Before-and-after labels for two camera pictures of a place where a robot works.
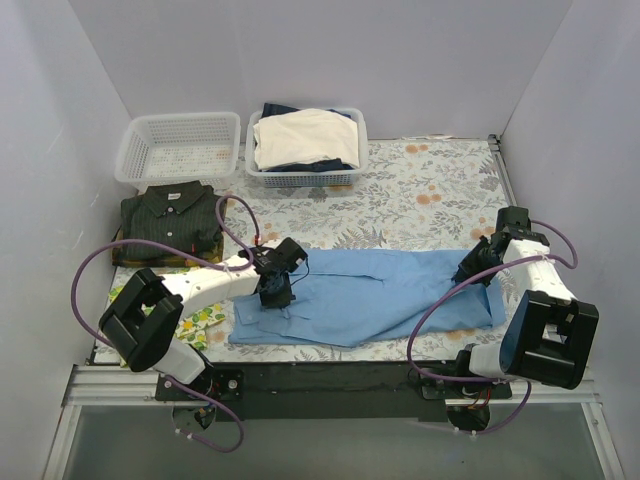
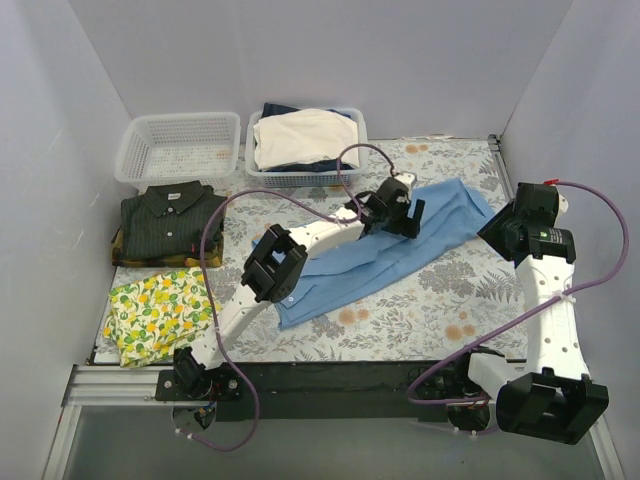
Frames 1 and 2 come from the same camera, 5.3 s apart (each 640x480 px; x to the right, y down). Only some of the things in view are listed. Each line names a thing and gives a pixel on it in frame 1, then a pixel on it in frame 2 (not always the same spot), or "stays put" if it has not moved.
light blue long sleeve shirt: x=362 y=297 to x=341 y=272
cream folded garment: x=305 y=135 stays put
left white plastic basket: x=179 y=147 stays put
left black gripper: x=275 y=295 to x=405 y=220
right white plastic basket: x=311 y=179 stays put
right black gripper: x=473 y=262 to x=496 y=230
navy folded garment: x=269 y=109 stays put
